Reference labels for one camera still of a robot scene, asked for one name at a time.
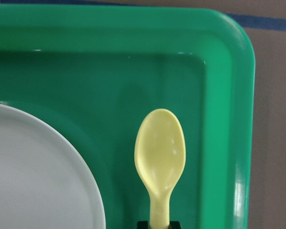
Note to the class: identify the green plastic tray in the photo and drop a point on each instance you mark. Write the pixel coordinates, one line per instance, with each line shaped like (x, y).
(94, 73)

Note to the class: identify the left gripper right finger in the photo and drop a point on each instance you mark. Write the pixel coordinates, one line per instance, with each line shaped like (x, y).
(174, 225)

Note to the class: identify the white round plate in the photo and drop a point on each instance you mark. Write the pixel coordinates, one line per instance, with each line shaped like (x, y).
(44, 182)

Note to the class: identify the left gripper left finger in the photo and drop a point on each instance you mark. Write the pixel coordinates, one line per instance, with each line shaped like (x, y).
(142, 225)

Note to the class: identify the yellow plastic spoon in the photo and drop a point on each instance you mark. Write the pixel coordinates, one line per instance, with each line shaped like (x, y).
(159, 156)

